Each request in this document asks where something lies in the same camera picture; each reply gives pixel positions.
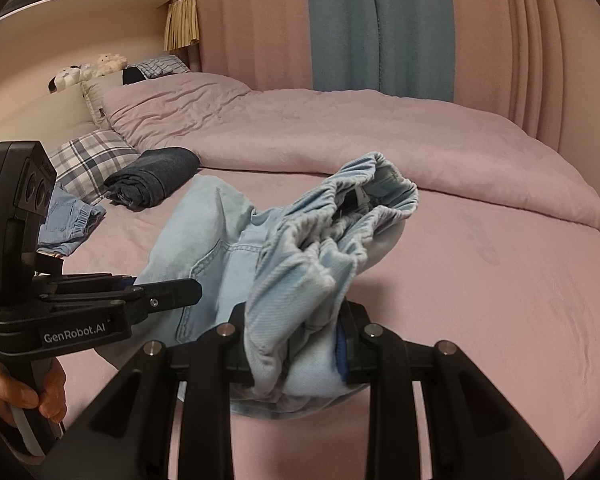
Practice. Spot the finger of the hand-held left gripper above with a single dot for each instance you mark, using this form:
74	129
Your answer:
95	282
170	294

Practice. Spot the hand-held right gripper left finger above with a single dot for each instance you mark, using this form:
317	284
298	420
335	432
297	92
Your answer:
230	360

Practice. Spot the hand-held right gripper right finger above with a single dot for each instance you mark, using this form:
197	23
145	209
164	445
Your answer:
341	355

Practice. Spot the light blue strawberry pants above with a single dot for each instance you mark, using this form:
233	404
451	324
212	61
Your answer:
290	270

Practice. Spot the dark folded pants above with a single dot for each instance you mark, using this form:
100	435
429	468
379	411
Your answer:
155	172

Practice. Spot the person's left hand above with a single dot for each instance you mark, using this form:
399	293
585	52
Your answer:
2	385

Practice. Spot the blue denim shorts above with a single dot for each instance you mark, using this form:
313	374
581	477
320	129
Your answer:
65	215

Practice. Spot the plaid pillow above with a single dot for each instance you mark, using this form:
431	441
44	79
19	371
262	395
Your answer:
90	160

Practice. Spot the pink bed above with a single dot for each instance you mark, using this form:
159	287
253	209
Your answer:
480	310

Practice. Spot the pink pillow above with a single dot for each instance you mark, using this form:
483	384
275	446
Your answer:
94	100

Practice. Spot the black and white plush dog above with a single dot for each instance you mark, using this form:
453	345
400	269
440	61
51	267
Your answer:
67	77

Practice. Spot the white headboard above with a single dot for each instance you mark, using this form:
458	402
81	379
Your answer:
30	40

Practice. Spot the white plush toy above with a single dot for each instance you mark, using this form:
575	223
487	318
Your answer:
107	62

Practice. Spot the dark blue cloth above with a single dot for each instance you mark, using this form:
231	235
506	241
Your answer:
132	76

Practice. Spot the striped blue pillow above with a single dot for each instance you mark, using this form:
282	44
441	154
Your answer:
162	66

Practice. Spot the pink duvet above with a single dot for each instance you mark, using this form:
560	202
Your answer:
330	130

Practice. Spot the yellow fringed cloth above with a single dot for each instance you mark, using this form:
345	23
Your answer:
180	22

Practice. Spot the pink curtain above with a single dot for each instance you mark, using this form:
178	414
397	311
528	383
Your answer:
250	25

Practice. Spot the blue curtain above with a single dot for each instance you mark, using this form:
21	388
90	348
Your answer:
345	25

